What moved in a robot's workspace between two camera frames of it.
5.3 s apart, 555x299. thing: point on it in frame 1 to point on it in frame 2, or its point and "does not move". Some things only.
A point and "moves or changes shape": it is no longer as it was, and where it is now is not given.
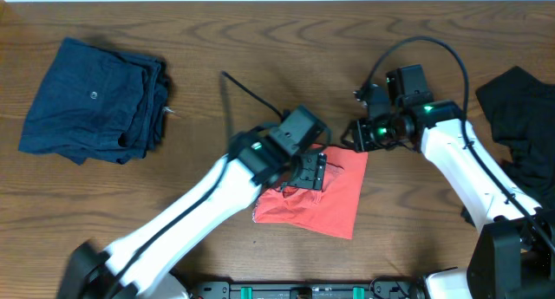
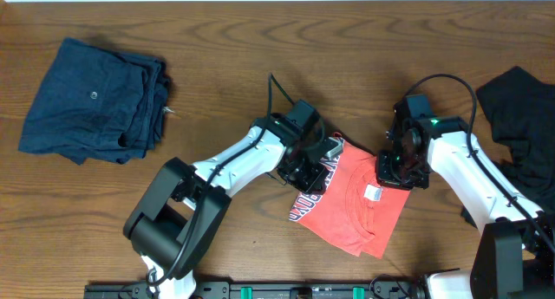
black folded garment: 522,108 does not move
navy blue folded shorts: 100,103 does not move
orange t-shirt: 331,210 moves or changes shape
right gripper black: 362,139 to 387,178
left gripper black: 312,174 does not move
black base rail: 309,289 does not move
